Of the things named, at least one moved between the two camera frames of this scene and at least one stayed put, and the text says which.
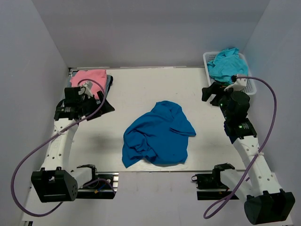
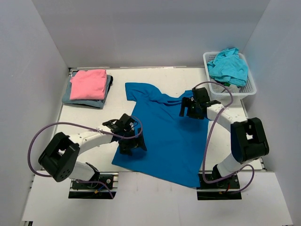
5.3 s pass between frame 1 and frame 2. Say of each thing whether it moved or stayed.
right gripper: moved
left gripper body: moved
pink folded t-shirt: stayed
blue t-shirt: moved
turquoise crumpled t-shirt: stayed
